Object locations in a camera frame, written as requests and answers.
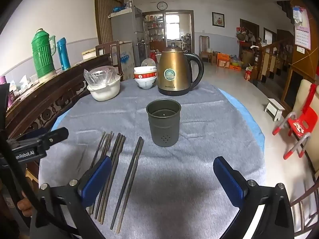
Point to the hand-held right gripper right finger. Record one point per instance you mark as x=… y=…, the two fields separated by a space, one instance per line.
x=228 y=181

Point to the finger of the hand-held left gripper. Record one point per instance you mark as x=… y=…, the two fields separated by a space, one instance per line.
x=56 y=135

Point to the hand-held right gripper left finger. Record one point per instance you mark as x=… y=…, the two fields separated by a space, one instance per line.
x=96 y=179

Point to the grey metal chopstick holder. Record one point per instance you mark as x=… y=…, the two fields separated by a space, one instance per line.
x=164 y=127

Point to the person's left hand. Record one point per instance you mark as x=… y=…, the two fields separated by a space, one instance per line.
x=25 y=205

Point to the dark carved wooden sideboard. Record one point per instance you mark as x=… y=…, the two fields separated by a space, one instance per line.
x=49 y=99

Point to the grey table cloth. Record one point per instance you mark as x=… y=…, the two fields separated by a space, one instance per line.
x=174 y=169

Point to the white pot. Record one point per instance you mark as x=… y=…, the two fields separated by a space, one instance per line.
x=104 y=93

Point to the blue tablecloth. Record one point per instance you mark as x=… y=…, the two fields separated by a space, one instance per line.
x=251 y=122

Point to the clear plastic bag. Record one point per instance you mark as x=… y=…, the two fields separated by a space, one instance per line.
x=99 y=77

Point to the blue thermos flask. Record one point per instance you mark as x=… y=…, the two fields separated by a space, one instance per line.
x=63 y=54

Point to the green thermos jug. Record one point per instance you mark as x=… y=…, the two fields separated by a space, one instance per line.
x=43 y=54

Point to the small white stool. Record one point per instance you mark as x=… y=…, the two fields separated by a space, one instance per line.
x=274 y=105

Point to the red child chair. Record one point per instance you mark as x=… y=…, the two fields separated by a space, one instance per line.
x=302 y=122

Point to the brown wooden chair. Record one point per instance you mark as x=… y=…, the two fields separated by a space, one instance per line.
x=109 y=47

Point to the white bowl blue print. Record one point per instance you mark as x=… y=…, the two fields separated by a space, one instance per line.
x=145 y=83

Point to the white chest freezer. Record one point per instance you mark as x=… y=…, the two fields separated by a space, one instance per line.
x=125 y=54

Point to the white bowl red band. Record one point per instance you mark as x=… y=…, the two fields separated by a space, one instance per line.
x=145 y=74

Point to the clear plastic lid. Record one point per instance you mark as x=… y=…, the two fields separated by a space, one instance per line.
x=148 y=62

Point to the gold electric kettle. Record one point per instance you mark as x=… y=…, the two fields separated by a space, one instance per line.
x=174 y=74

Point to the orange cardboard box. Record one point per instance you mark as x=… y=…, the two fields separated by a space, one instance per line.
x=223 y=59

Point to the silver refrigerator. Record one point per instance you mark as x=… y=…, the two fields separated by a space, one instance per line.
x=127 y=27

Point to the brown striped curtain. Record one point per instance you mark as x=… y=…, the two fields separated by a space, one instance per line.
x=107 y=15

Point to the wooden stair railing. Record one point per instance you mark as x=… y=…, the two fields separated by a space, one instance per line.
x=271 y=54

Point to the tall wooden chair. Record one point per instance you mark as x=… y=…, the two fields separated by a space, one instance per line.
x=204 y=44

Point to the framed wall picture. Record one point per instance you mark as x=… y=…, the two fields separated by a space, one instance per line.
x=218 y=19

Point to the round wall clock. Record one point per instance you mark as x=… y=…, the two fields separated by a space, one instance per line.
x=162 y=6

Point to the pink wall calendar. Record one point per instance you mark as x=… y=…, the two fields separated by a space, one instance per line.
x=303 y=32

